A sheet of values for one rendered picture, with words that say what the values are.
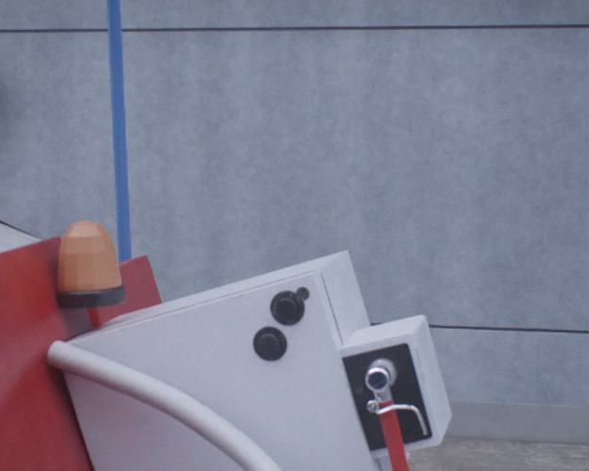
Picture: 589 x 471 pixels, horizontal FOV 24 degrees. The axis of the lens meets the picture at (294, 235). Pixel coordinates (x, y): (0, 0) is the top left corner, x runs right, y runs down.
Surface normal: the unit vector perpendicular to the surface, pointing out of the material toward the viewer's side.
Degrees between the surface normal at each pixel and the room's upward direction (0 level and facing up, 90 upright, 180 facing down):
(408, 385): 90
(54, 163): 90
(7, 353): 71
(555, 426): 90
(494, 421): 90
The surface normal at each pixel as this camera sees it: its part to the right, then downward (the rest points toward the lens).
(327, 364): -0.21, 0.11
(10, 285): 0.92, -0.31
